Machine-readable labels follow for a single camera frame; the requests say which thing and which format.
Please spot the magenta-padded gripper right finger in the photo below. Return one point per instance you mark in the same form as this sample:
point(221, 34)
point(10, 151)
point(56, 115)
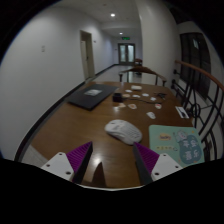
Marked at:
point(148, 157)

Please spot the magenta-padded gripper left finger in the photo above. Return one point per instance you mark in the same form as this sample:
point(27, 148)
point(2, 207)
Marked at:
point(80, 155)

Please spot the white perforated computer mouse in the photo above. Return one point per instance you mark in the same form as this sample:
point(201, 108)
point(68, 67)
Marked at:
point(122, 131)

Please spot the mint green printed mouse pad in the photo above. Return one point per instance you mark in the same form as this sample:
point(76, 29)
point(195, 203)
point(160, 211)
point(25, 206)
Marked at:
point(176, 143)

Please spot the large white cartoon sticker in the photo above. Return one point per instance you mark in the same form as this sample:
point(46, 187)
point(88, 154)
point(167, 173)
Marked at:
point(151, 115)

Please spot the red and white sticker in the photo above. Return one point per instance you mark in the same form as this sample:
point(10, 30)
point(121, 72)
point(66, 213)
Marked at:
point(158, 106)

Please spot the orange cartoon sticker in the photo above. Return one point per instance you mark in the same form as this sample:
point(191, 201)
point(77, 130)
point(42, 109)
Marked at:
point(126, 95)
point(132, 106)

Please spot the white paper sheet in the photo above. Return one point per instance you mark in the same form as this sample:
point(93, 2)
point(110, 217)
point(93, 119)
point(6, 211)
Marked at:
point(182, 112)

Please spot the yellow cartoon sticker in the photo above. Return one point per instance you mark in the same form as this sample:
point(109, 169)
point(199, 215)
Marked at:
point(121, 105)

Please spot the black closed laptop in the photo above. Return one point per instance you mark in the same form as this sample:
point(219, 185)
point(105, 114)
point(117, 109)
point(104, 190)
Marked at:
point(91, 96)

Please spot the dark bunch of keys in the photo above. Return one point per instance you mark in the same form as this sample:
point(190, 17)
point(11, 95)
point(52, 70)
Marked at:
point(161, 95)

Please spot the small black box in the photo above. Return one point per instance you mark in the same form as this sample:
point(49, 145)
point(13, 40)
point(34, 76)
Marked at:
point(117, 97)

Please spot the small white box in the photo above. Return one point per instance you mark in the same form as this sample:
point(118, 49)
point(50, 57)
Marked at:
point(136, 87)

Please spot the wooden armchair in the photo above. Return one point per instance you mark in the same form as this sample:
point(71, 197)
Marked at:
point(142, 69)

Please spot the small wooden chair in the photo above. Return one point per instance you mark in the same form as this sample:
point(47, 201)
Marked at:
point(138, 61)

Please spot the black railing with wooden handrail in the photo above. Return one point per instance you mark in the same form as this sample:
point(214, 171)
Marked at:
point(200, 71)

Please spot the white side door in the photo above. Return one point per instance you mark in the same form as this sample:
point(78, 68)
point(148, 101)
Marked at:
point(87, 55)

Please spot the dark window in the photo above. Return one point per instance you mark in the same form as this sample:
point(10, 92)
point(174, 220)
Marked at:
point(195, 63)

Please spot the glass double door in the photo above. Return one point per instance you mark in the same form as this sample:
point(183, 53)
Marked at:
point(126, 53)

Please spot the green exit sign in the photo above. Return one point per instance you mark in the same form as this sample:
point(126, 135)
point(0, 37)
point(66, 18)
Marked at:
point(125, 38)

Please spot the white wall switch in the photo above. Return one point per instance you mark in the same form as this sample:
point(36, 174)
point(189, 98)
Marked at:
point(43, 49)

